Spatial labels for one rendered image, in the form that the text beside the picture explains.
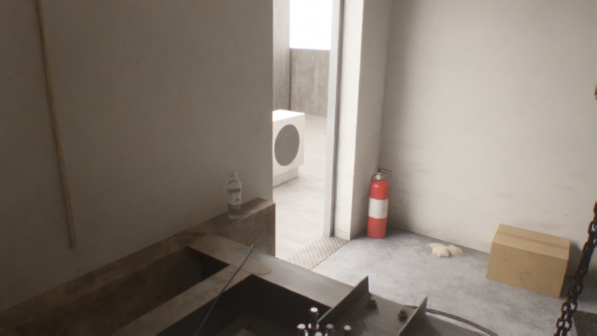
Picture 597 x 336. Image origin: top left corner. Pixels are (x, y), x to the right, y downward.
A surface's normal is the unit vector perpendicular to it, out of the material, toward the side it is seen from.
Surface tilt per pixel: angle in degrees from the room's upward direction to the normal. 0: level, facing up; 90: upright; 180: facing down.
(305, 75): 90
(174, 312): 0
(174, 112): 90
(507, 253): 90
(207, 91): 90
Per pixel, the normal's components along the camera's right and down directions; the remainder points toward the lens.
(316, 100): -0.58, 0.24
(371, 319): 0.02, -0.95
